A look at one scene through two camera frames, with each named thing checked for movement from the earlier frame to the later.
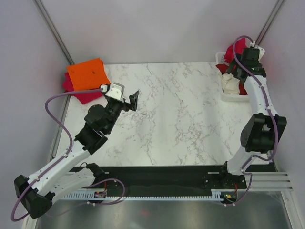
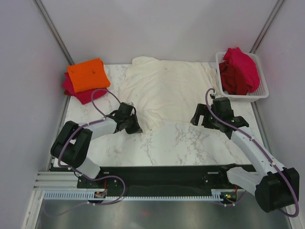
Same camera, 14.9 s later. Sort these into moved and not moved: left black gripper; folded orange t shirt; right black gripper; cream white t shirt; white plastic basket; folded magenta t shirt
Moved: cream white t shirt; right black gripper; left black gripper
Not moved: folded magenta t shirt; folded orange t shirt; white plastic basket
